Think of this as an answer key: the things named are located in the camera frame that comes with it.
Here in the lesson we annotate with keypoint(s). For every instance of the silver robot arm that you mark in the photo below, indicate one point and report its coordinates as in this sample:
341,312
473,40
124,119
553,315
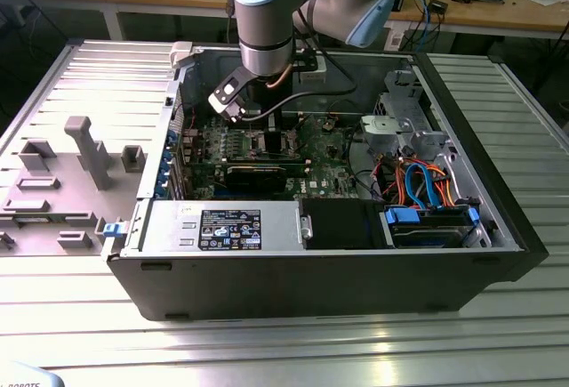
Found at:
262,26

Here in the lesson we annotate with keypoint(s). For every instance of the CPU socket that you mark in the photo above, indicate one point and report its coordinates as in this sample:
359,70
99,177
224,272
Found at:
255,142

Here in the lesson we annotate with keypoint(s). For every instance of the black graphics card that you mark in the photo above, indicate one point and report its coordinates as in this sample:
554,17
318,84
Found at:
255,180

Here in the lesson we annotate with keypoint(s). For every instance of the pale grey case latch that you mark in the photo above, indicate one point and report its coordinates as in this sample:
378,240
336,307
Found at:
182,53

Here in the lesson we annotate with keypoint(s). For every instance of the green motherboard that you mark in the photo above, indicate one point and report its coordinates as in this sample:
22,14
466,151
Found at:
331,173

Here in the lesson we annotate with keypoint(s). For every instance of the blue expansion card clip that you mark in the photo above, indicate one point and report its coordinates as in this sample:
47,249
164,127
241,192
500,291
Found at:
172,138
163,174
161,191
167,155

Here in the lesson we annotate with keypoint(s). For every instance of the white labelled box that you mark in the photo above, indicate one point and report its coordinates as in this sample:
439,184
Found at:
395,40

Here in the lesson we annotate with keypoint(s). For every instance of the metal drive cage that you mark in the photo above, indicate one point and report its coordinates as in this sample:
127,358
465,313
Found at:
400,133

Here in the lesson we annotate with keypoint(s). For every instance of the grey power supply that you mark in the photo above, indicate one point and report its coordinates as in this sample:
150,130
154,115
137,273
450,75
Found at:
169,227

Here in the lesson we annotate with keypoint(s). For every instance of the black PC case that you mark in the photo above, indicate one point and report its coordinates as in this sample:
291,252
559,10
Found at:
266,284

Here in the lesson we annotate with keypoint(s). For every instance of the small black adapter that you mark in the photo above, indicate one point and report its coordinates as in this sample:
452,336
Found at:
438,5

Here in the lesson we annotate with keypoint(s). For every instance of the blue plastic latch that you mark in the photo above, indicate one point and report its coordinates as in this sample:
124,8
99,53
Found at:
113,230

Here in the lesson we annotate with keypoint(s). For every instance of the grey parts rack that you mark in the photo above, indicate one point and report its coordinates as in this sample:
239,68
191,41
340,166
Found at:
89,209

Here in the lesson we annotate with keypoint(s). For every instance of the hard disk in blue carrier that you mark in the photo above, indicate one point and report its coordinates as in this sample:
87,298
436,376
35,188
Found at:
427,236

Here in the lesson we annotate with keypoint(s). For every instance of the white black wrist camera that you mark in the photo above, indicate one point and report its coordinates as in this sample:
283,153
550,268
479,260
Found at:
313,78
226,93

